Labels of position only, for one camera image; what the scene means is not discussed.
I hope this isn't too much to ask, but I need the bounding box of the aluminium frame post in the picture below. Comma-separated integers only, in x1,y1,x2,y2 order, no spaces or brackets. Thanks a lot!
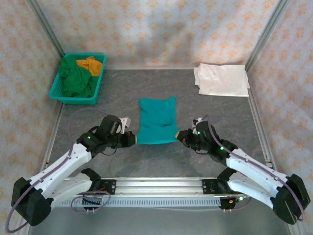
26,0,66,57
245,0,291,71

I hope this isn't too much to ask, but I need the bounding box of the teal t-shirt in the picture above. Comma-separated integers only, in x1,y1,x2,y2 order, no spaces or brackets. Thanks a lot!
135,95,179,145

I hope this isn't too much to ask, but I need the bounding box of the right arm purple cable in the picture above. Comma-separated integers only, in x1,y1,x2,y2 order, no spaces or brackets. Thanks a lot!
206,115,306,222

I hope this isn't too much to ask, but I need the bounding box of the grey slotted cable duct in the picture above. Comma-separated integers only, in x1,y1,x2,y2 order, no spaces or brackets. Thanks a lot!
36,197,222,208

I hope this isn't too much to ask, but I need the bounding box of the white folded t-shirt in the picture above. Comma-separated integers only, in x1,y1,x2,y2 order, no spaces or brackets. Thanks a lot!
193,63,251,97

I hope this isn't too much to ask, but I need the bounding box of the aluminium mounting rail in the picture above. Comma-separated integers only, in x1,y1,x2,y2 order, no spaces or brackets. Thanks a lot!
25,176,293,197

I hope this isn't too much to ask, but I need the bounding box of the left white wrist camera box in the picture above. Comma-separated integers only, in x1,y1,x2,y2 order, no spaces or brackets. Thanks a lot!
119,117,132,134

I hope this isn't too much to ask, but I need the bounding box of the aluminium table side rail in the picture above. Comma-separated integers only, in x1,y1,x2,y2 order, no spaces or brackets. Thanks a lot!
247,88,303,235

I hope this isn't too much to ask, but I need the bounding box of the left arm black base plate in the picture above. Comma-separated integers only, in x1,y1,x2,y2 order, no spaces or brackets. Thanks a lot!
97,179,116,196

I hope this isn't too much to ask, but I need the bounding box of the green t-shirt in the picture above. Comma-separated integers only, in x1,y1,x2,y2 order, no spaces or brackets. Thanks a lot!
59,56,98,98

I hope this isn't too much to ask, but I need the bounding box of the aluminium table edge bar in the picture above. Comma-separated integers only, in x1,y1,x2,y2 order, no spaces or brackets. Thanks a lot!
104,66,201,71

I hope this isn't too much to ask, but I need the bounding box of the teal plastic basket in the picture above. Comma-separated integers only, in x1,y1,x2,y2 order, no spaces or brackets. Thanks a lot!
48,52,108,106

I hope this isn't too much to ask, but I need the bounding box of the orange t-shirt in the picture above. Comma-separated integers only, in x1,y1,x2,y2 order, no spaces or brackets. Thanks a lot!
76,56,103,77

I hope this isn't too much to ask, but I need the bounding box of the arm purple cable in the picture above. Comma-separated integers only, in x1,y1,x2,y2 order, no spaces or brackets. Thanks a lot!
4,108,111,234
206,115,306,222

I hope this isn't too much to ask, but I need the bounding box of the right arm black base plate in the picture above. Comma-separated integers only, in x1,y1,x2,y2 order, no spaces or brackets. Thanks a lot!
201,178,227,196

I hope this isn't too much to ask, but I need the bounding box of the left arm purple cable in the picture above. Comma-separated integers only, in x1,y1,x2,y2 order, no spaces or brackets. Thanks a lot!
4,108,111,234

